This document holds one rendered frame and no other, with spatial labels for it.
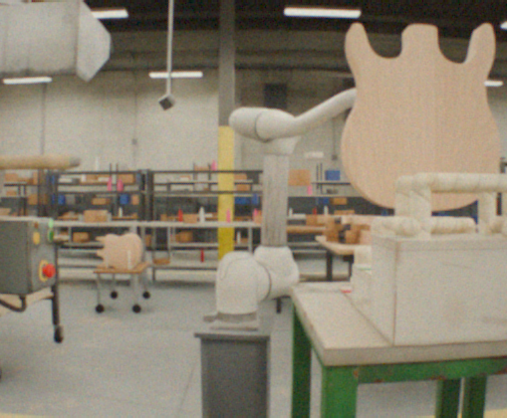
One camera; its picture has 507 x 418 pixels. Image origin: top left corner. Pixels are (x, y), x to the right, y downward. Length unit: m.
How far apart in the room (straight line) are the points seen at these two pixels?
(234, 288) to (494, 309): 1.00
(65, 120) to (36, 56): 12.37
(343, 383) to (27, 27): 0.83
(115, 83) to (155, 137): 2.03
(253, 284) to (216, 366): 0.33
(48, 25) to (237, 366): 1.24
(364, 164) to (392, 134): 0.09
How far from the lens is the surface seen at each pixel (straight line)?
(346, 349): 0.71
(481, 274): 0.76
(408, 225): 0.72
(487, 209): 0.87
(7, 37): 0.89
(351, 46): 0.94
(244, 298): 1.58
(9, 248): 1.23
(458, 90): 1.00
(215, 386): 1.65
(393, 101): 0.94
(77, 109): 13.13
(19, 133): 13.79
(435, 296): 0.74
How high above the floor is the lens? 1.16
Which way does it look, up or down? 1 degrees down
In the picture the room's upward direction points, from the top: straight up
